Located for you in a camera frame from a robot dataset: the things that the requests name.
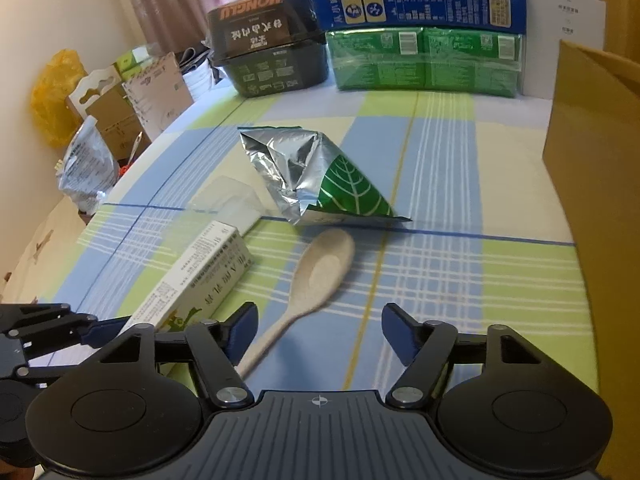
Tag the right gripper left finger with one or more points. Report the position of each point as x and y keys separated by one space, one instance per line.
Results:
x=217 y=348

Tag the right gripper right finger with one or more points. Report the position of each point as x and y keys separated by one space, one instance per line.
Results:
x=424 y=350

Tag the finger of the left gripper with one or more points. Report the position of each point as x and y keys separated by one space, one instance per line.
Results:
x=24 y=321
x=66 y=348

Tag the slim white green medicine box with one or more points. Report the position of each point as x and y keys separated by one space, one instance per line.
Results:
x=196 y=285

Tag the beige plastic spoon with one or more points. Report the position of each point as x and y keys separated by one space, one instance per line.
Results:
x=320 y=271

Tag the clear plastic case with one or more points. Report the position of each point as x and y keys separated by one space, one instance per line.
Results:
x=230 y=202

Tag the silver green tea bag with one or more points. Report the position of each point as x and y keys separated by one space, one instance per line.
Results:
x=311 y=180

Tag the checked tablecloth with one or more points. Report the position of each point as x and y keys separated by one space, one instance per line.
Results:
x=483 y=239

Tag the grey printed plastic bag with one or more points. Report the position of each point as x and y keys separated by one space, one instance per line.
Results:
x=88 y=171

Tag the yellow plastic bag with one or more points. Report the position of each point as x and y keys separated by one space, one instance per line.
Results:
x=55 y=120

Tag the brown white hanger box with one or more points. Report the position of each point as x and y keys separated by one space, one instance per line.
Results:
x=100 y=95

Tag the pink white paper envelope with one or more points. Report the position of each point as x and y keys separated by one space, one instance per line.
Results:
x=158 y=95

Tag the brown cardboard box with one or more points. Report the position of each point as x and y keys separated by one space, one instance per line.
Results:
x=592 y=157

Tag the green tissue packs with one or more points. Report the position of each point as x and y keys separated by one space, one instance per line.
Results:
x=137 y=59

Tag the green wrapped carton pack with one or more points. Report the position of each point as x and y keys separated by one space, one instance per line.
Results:
x=426 y=58

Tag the black Honglu food container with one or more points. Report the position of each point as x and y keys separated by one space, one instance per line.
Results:
x=268 y=46

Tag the white tall box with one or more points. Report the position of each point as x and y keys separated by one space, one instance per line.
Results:
x=548 y=23

